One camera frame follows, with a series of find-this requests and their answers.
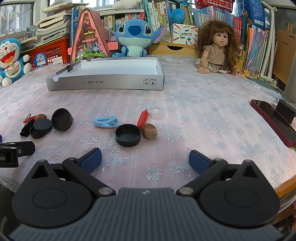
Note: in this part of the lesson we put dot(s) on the red small clip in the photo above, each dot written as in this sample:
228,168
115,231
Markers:
29,118

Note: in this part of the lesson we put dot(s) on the white colourful carton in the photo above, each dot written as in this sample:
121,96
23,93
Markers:
184,34

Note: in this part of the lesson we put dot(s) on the black round lid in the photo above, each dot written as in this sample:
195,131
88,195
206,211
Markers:
61,119

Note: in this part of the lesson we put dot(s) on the black round cap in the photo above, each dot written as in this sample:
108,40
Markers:
128,135

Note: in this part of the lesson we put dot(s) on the pink triangular diorama house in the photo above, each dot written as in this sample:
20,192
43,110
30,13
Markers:
91,39

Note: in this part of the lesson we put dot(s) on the brown nut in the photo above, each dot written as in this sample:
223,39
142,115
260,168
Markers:
149,131
40,116

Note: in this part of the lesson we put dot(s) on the black binder clip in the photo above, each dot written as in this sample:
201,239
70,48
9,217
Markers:
25,131

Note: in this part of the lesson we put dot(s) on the red marker cap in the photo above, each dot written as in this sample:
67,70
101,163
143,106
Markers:
142,119

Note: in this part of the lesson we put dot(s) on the blue hair clip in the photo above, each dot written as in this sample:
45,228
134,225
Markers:
106,122

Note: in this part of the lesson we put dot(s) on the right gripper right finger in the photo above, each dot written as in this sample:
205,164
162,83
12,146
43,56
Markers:
209,170

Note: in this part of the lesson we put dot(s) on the black round puck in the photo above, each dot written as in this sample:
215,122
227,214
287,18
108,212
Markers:
40,128

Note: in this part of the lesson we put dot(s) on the red wire basket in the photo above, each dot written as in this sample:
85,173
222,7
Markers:
221,4

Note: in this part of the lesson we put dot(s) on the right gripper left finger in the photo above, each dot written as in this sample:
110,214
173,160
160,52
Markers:
80,170

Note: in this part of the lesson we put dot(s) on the white pink plush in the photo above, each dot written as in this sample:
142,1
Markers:
127,4

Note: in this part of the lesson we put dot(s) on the black clip on box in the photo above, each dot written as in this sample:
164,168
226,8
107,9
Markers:
70,66

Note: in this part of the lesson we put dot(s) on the white pipe stand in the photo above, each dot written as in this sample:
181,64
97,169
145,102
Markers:
267,66

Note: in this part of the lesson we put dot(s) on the blue Stitch plush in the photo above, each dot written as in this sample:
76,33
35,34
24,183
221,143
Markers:
135,36

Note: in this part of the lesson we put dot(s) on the wooden drawer box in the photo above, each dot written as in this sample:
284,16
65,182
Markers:
162,48

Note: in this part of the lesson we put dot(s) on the Doraemon plush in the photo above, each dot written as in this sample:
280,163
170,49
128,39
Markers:
13,66

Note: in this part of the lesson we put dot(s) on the brown haired baby doll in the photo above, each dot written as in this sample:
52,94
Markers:
219,49

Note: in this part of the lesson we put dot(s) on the red smartphone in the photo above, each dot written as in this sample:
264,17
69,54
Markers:
277,122

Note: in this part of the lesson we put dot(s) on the red plastic crate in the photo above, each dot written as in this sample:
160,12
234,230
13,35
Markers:
52,53

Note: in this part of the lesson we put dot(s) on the stack of books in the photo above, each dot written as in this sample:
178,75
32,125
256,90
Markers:
55,25

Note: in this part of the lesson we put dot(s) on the shallow white cardboard box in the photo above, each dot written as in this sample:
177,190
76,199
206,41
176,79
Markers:
139,73

